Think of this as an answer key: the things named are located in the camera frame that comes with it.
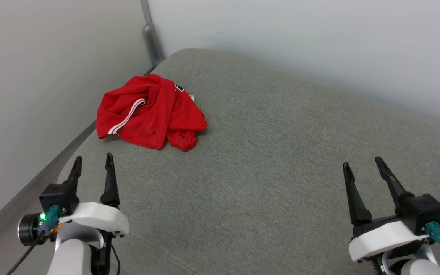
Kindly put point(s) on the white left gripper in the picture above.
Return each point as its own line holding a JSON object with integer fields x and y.
{"x": 97, "y": 217}

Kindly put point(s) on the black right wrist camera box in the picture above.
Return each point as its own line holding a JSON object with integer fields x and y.
{"x": 422, "y": 212}

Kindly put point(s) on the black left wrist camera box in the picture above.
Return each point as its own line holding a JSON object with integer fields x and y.
{"x": 57, "y": 196}

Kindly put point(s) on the grey fabric sofa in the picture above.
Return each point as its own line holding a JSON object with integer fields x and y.
{"x": 250, "y": 172}

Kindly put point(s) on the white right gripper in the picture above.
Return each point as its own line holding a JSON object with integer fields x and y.
{"x": 384, "y": 236}

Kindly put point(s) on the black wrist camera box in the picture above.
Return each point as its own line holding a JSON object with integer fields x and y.
{"x": 422, "y": 212}
{"x": 57, "y": 196}

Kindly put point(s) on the red sports shirt white stripes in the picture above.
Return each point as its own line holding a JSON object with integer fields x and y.
{"x": 147, "y": 118}

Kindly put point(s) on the grey metal pole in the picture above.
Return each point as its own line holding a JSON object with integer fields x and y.
{"x": 153, "y": 42}

